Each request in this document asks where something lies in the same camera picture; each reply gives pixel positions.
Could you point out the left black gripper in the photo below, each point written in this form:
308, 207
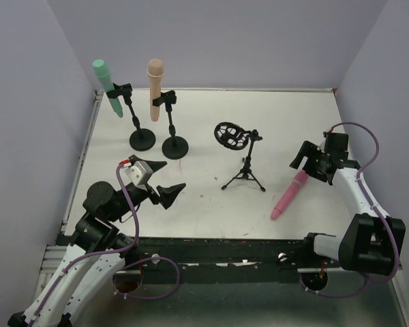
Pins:
153, 191

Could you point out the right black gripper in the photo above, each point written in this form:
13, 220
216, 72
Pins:
313, 163

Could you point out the pink toy microphone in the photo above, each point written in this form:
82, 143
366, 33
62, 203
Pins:
290, 194

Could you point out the black round-base clip stand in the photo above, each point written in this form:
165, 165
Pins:
141, 139

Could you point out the black tripod ring stand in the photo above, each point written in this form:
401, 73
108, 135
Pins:
234, 137

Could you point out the peach toy microphone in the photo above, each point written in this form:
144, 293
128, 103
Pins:
155, 72

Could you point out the green toy microphone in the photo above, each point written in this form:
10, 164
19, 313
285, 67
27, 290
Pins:
102, 73

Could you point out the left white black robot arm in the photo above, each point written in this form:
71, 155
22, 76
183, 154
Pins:
103, 239

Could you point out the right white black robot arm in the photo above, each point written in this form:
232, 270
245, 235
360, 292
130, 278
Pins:
373, 239

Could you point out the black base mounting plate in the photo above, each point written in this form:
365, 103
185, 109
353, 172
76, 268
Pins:
163, 261

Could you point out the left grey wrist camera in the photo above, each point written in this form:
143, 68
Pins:
139, 173

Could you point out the left aluminium rail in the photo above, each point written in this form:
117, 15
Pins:
53, 256

